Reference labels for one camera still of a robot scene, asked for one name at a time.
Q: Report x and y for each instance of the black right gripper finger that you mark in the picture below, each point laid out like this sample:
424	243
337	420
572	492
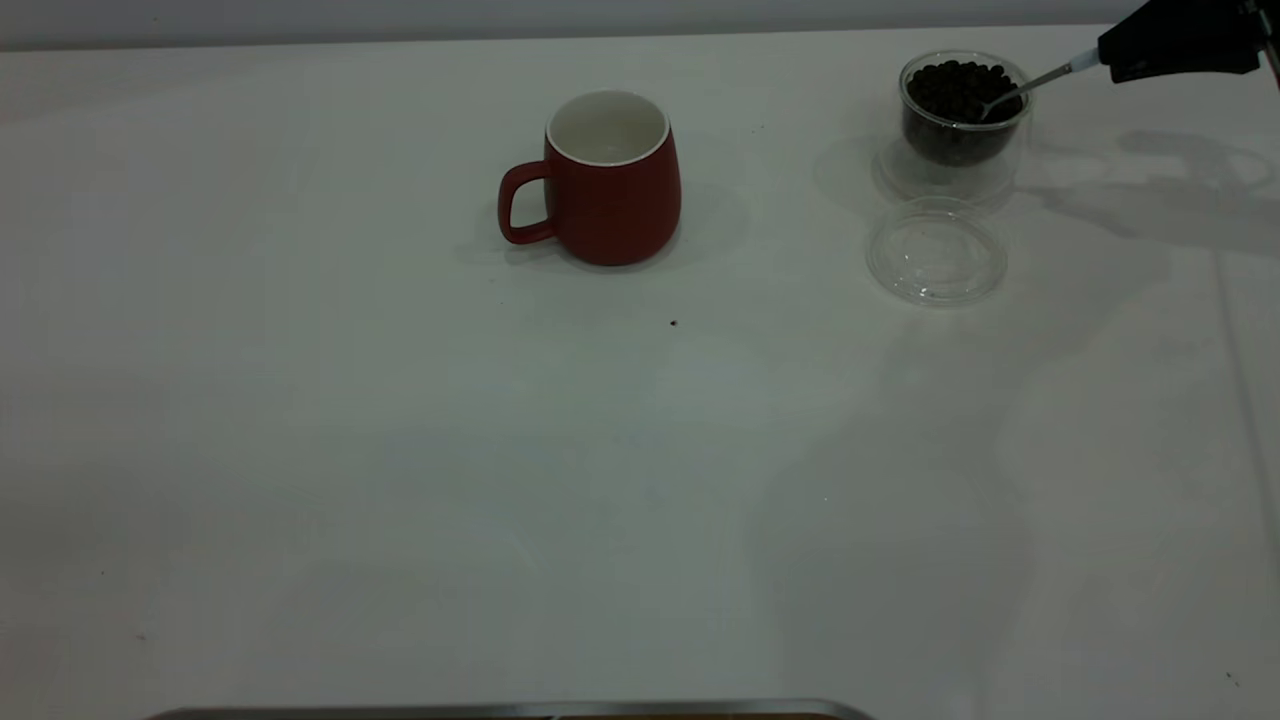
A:
1180	30
1190	64

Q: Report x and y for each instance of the dark coffee beans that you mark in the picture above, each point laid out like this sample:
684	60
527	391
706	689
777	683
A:
950	110

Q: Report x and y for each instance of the clear round glass lid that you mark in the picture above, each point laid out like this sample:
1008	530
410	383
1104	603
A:
935	270

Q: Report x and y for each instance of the red ceramic mug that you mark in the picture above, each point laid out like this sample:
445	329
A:
615	210

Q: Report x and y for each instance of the clear double-wall glass cup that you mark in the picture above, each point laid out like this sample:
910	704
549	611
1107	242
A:
945	180

